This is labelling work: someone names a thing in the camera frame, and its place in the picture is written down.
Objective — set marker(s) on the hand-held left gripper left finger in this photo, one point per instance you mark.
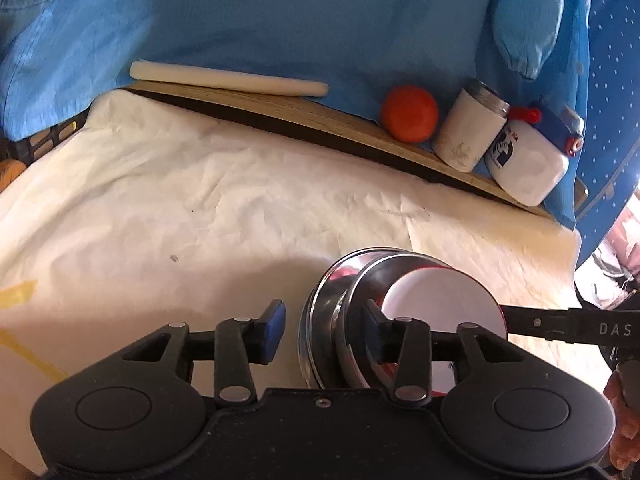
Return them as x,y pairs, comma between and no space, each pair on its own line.
272,331

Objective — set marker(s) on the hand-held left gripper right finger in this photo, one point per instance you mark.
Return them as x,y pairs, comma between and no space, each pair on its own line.
374,332

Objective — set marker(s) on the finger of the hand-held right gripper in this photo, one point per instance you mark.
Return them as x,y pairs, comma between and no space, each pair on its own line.
535,320

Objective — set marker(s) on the small steel bowl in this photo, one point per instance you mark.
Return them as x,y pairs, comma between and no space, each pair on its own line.
367,285

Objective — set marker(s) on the white red-rimmed bowl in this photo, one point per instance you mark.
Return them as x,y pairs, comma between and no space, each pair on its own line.
440,300

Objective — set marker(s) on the person's right hand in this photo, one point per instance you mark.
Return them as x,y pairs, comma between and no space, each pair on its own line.
625,420

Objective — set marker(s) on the grey pink cloth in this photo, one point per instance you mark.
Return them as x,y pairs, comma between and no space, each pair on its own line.
607,270

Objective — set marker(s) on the cream paper table cover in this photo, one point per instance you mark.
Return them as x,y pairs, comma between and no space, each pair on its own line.
200,210

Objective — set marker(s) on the white bottle blue cap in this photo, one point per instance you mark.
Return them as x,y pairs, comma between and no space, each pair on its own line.
530,165

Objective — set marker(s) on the white thermos cup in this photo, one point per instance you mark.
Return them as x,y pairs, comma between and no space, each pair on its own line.
467,127

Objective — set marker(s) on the wooden shelf board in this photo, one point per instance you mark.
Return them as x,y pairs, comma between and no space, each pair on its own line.
325,122

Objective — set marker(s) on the red tomato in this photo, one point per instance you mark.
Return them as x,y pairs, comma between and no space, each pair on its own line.
410,113

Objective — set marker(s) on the blue white-dotted cloth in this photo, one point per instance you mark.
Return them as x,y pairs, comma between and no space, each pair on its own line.
612,85

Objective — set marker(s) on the white rolling pin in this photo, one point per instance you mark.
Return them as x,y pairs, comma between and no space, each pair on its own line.
225,79

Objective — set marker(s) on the orange rounded object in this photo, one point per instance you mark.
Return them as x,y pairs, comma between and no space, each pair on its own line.
10,175

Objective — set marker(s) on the light blue coat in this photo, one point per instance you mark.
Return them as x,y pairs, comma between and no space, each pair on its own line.
300,15

